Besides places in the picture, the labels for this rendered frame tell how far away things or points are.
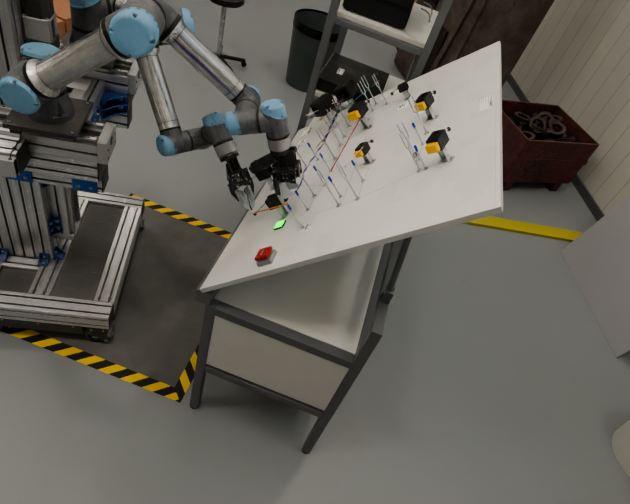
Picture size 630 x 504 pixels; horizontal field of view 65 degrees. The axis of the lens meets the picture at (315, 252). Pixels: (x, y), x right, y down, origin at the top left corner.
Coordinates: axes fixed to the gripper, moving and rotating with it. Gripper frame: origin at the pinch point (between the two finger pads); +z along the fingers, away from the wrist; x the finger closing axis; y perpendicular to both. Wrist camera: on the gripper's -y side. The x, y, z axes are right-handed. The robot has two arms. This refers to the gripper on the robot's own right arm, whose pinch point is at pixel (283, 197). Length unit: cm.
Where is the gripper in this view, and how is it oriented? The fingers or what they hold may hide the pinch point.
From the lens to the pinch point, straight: 176.0
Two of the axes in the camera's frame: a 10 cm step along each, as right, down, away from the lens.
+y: 9.6, 1.0, -2.7
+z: 1.0, 7.6, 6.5
